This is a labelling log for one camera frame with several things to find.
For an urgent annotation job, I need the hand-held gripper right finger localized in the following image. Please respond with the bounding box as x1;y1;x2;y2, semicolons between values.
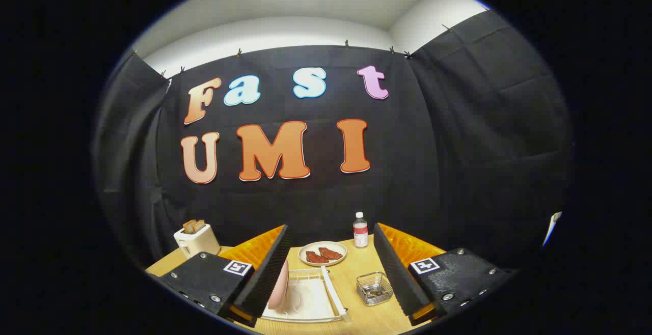
373;222;512;325

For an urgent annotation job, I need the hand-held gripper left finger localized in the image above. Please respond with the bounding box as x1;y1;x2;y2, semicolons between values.
151;224;291;328

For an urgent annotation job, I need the pink plate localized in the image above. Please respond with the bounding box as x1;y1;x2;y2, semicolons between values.
267;260;289;310

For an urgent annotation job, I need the metal wire basket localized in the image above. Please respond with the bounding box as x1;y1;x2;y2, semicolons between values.
356;272;394;307

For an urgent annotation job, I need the white wire dish rack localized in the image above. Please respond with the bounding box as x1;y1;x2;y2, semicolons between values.
261;267;352;324

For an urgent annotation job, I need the white round plate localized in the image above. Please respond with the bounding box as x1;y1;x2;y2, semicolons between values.
298;241;348;267

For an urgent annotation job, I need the clear bottle with red label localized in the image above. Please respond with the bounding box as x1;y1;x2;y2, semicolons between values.
353;212;368;248

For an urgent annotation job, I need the white toaster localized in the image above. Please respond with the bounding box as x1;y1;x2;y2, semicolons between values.
174;223;221;259

